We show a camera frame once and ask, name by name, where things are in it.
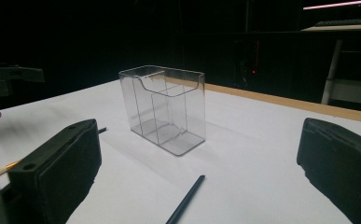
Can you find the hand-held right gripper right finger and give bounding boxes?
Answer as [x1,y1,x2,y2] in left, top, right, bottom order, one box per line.
[296,117,361,224]

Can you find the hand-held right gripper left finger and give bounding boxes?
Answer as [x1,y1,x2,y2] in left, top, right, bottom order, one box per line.
[7,118,103,224]

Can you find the clear acrylic organizer box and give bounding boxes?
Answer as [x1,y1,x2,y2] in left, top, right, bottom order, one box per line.
[118,64,206,157]

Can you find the white table sheet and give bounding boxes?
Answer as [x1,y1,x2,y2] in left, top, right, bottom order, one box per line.
[0,78,361,224]

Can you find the dark keyboard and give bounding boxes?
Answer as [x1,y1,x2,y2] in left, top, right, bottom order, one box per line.
[314,17,361,28]

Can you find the pink light strip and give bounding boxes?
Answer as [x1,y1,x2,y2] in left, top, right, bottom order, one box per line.
[302,0,361,11]

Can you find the white desk frame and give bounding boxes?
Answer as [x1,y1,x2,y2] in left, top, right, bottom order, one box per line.
[301,23,361,106]

